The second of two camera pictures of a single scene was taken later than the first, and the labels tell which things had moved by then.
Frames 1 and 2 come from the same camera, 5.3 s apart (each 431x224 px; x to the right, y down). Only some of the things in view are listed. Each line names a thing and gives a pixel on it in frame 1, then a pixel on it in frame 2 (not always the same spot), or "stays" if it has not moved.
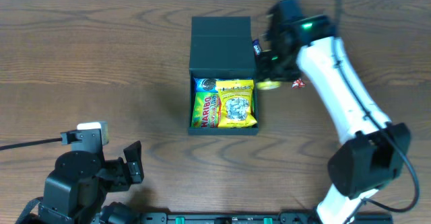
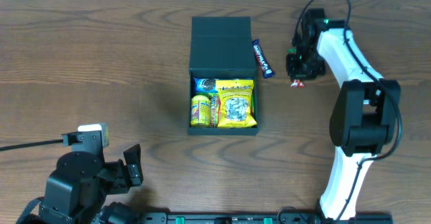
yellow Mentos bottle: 267,85 to 200,114
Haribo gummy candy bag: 207,109 stays
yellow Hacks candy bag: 236,99 stays
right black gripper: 266,66 to 301,70
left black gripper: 133,163 stays
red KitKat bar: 297,83 stays
